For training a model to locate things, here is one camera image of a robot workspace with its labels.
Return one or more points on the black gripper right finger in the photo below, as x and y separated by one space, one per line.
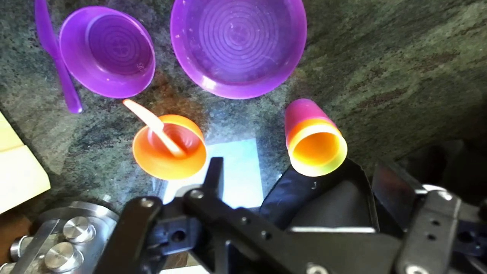
398 192

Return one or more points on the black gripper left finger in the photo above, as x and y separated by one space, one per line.
214 177

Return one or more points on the green plastic cup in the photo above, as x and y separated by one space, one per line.
317 151

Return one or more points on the orange plastic bowl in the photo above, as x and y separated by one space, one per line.
170 161

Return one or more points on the orange plastic spoon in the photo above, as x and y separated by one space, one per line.
153 124

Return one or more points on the purple plastic cup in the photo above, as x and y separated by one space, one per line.
302 109

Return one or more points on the purple plastic plate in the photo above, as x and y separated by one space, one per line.
238 46

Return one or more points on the metal spice jar rack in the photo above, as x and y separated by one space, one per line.
66 238

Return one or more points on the purple plastic bowl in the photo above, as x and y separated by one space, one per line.
109 54

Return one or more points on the purple plastic spoon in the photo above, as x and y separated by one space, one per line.
56 62

